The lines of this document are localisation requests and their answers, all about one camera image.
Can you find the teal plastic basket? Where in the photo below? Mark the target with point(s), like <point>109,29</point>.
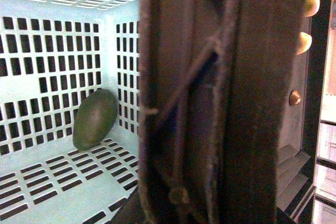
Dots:
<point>54,54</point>

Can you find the brass round bolt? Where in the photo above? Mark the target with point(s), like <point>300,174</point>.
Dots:
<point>295,98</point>

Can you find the yellow-green fruit lower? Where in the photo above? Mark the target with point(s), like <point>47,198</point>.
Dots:
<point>304,43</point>

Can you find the yellow-green fruit upper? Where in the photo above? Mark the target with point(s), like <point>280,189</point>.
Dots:
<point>311,8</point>

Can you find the yellow-green fruit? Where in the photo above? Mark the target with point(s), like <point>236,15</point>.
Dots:
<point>311,8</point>
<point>304,43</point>

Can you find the dark green avocado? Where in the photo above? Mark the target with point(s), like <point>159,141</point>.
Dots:
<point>95,119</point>

